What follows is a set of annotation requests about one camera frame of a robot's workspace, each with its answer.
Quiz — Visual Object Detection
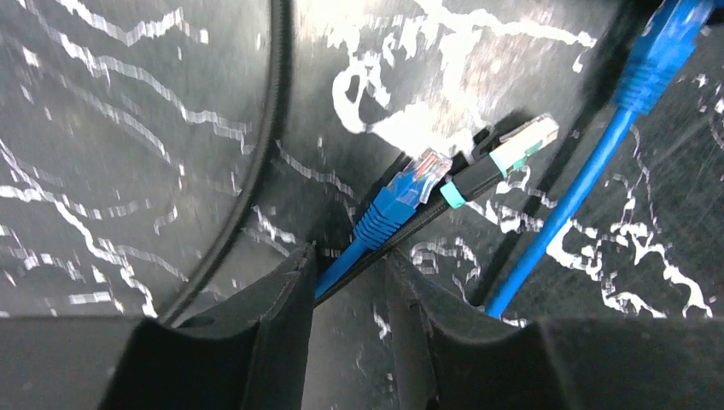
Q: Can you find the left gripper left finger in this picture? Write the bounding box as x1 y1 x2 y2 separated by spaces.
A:
1 243 317 409

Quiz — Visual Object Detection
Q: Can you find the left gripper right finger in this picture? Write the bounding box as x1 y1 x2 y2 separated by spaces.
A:
385 253 723 409

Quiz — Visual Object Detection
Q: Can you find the blue ethernet cable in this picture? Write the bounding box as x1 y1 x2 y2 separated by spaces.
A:
313 148 453 301
485 0 715 319

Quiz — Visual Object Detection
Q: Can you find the black ethernet cable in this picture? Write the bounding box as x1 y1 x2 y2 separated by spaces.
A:
158 0 561 326

